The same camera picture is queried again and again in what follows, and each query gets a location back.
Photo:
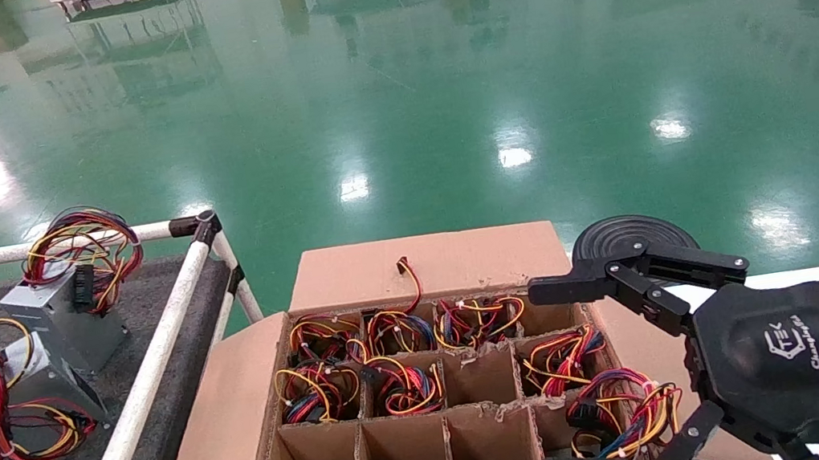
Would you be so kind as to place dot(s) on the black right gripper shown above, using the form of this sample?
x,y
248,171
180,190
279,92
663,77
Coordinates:
x,y
802,358

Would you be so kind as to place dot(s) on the cardboard box with dividers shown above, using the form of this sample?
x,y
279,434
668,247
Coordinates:
x,y
447,261

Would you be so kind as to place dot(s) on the black round stool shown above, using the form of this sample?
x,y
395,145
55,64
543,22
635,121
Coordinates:
x,y
621,231

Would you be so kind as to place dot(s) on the white tube cart frame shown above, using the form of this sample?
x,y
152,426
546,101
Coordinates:
x,y
153,357

